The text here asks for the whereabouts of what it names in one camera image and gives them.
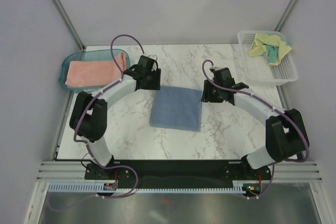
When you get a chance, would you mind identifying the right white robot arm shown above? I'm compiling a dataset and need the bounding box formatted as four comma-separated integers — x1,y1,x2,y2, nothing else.
202,67,309,179

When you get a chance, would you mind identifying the right aluminium corner post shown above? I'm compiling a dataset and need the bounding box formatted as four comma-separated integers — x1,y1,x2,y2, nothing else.
272,0,314,32

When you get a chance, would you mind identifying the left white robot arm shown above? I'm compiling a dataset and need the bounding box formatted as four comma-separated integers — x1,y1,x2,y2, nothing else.
69,55,161,179

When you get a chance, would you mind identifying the white slotted cable duct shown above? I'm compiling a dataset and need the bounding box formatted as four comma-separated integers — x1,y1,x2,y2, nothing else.
47,181,255,194

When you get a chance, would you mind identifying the yellow cloth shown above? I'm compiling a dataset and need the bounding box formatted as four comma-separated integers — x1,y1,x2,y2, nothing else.
249,33,292,66

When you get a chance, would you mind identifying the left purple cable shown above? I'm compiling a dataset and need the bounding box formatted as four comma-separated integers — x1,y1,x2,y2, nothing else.
48,34,145,212

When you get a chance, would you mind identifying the pink towel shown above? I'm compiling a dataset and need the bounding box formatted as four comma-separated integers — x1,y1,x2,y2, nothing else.
65,60,121,88

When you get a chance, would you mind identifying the white perforated plastic basket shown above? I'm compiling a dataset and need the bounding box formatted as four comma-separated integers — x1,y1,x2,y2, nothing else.
237,30,298,86

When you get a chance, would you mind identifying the teal transparent plastic bin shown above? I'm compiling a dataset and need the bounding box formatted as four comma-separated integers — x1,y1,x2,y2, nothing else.
59,49,130,93

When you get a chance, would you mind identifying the teal cloth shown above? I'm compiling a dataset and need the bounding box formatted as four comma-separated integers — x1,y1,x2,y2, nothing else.
266,45,279,66

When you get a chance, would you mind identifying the left aluminium corner post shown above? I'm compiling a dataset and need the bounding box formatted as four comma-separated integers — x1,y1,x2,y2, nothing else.
51,0,86,51

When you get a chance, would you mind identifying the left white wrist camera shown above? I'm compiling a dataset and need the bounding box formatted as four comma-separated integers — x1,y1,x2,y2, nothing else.
147,55,158,64

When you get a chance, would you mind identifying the blue cloth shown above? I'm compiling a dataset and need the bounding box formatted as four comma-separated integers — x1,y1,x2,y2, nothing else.
150,86,202,132

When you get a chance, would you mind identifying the aluminium corner post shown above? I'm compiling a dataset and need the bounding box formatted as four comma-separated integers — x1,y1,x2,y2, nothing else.
272,0,314,32
51,0,86,51

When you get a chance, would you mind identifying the aluminium extrusion rail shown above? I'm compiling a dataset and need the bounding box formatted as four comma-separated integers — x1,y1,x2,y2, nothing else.
37,161,322,182

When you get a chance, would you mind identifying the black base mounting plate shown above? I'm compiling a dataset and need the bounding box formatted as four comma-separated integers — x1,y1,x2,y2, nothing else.
85,159,271,188

